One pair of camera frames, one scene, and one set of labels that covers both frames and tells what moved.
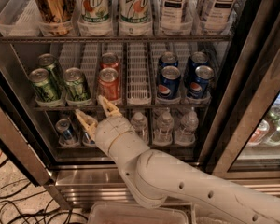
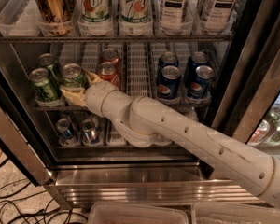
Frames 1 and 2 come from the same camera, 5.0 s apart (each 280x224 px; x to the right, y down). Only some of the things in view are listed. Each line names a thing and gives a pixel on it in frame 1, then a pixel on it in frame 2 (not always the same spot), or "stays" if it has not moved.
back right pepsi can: x=196 y=59 stays
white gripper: x=110 y=131 to x=94 y=96
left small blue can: x=67 y=135 stays
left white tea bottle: x=175 y=18 stays
